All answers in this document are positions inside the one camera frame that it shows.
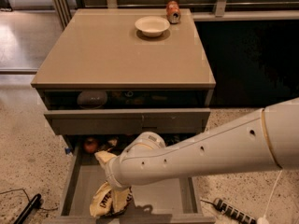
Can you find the dark crumpled foil bag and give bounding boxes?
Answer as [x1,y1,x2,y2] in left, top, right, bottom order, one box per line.
[167,134,181,146]

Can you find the black handle tool on floor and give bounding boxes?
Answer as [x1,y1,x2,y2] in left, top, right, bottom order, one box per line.
[13,193,41,224]

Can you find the orange soda can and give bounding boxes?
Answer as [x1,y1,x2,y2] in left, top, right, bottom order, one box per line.
[166,1,181,24]

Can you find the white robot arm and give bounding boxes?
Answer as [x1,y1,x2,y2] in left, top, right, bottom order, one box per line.
[95,98,299,191]

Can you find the grey round object in drawer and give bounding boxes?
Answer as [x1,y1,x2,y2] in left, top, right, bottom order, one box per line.
[77,91,107,109]

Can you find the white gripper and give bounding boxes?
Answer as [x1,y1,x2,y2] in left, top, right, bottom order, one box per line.
[94,150,131,214]

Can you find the grey drawer cabinet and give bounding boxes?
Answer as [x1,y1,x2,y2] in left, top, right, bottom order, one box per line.
[32,9,216,147]

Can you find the metal railing frame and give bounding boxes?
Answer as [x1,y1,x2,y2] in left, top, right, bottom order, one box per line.
[46,0,299,32]

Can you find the white cable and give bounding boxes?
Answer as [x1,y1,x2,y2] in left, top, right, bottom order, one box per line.
[257,170,284,224]

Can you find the red apple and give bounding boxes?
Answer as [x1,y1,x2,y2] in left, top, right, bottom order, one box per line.
[83,137,98,154]

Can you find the brown sea salt chip bag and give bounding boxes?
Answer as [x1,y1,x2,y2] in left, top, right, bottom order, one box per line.
[90,182,133,217]

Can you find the crushed snack wrapper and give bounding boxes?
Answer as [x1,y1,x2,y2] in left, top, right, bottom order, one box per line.
[99,137,119,152]

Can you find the white bowl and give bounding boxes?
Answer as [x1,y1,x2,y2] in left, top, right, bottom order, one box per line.
[135,16,170,37]

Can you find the thin black cable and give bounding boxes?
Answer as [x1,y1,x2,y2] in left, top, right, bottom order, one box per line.
[0,188,60,211]

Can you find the black power strip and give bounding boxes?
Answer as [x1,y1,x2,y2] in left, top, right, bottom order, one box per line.
[213,198,257,224]

